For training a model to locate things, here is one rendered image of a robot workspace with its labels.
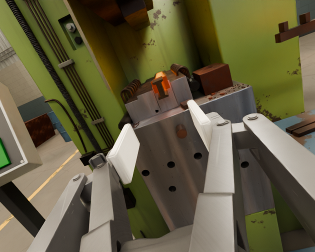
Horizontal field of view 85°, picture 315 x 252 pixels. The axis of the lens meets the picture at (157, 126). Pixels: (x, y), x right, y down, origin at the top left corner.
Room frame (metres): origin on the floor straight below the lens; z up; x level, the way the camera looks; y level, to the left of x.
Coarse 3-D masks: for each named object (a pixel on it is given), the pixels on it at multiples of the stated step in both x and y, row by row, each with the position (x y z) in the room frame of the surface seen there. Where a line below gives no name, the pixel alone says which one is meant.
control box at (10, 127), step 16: (0, 96) 0.52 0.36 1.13; (0, 112) 0.48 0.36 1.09; (16, 112) 0.54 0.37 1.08; (0, 128) 0.46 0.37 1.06; (16, 128) 0.48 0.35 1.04; (16, 144) 0.43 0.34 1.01; (32, 144) 0.50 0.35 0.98; (16, 160) 0.41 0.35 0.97; (32, 160) 0.44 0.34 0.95; (0, 176) 0.39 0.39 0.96; (16, 176) 0.44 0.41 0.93
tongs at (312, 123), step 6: (306, 120) 0.38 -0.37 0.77; (312, 120) 0.37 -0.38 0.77; (294, 126) 0.38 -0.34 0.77; (300, 126) 0.37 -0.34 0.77; (306, 126) 0.36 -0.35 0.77; (312, 126) 0.35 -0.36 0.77; (288, 132) 0.38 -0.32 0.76; (294, 132) 0.36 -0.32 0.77; (300, 132) 0.35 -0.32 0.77; (306, 132) 0.35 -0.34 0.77
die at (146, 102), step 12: (168, 72) 0.78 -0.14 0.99; (180, 72) 0.61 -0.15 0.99; (144, 84) 0.73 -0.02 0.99; (180, 84) 0.49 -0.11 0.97; (132, 96) 0.61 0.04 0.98; (144, 96) 0.51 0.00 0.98; (156, 96) 0.51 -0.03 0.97; (168, 96) 0.50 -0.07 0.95; (180, 96) 0.50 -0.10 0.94; (132, 108) 0.52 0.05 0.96; (144, 108) 0.51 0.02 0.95; (156, 108) 0.51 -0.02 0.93; (168, 108) 0.50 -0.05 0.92; (132, 120) 0.52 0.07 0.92
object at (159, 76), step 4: (160, 72) 0.75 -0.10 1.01; (156, 76) 0.65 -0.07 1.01; (160, 76) 0.47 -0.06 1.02; (164, 76) 0.48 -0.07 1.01; (156, 80) 0.42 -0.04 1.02; (160, 80) 0.41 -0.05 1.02; (164, 80) 0.48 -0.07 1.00; (152, 84) 0.49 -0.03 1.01; (156, 84) 0.41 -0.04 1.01; (160, 84) 0.41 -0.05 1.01; (164, 84) 0.49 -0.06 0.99; (168, 84) 0.48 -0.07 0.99; (156, 88) 0.49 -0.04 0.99; (160, 88) 0.41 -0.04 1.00; (164, 88) 0.49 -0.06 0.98; (156, 92) 0.49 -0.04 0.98; (160, 92) 0.41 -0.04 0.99; (164, 92) 0.43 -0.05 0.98; (160, 96) 0.41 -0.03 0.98; (164, 96) 0.41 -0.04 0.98
